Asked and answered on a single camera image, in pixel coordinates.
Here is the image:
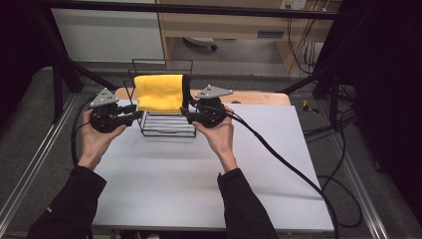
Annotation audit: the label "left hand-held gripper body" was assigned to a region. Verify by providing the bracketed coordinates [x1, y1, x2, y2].
[89, 87, 134, 134]

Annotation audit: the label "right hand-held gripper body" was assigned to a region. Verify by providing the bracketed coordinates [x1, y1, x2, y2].
[193, 84, 234, 129]

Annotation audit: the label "black wire rack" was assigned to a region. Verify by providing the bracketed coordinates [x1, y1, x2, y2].
[122, 58, 199, 138]

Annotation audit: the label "yellow cloth with black trim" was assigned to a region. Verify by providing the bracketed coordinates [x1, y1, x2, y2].
[133, 73, 192, 115]

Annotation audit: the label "person's right hand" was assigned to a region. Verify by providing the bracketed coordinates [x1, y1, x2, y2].
[191, 106, 239, 174]

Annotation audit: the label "person's left hand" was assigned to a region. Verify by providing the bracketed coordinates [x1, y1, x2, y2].
[78, 109, 129, 172]

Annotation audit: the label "wooden table board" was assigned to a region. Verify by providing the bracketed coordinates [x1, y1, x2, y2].
[112, 87, 292, 107]

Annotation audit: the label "chair base with caster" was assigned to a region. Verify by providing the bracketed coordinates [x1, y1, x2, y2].
[183, 36, 219, 52]

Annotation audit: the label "white cabinet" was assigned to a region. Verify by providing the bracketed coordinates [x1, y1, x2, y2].
[51, 7, 166, 64]

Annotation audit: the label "light wooden desk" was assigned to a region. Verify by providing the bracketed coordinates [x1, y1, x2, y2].
[155, 0, 342, 73]

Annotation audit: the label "yellow black tape strip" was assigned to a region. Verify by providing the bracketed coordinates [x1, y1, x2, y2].
[302, 99, 319, 115]

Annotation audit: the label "dark curtain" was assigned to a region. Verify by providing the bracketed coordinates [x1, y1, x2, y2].
[0, 0, 56, 128]
[326, 0, 422, 227]

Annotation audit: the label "left hand-held gripper black cable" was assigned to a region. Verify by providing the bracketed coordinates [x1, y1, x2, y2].
[70, 98, 96, 167]

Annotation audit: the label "hand-held gripper black cable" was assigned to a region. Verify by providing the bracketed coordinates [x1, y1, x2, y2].
[70, 98, 96, 167]
[198, 104, 339, 239]

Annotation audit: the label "black metal frame stand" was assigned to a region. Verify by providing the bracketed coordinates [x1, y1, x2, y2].
[280, 59, 343, 131]
[34, 6, 119, 124]

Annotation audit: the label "aluminium floor rail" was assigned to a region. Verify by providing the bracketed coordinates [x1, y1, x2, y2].
[0, 94, 82, 231]
[331, 132, 390, 239]

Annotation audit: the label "right hand-held gripper black cable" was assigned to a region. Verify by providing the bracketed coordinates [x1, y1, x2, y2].
[198, 104, 339, 239]

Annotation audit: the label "black horizontal frame bar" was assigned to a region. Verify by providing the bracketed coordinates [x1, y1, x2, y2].
[38, 1, 344, 20]

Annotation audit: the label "hanging black cables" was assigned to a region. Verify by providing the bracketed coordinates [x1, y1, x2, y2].
[286, 16, 320, 77]

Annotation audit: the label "bundle of black floor cables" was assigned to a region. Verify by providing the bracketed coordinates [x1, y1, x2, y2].
[303, 109, 356, 141]

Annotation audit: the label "white wall socket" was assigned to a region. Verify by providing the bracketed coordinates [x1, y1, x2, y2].
[280, 0, 309, 11]

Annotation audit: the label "black floor cable loop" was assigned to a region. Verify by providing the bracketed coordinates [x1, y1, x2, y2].
[317, 113, 363, 229]

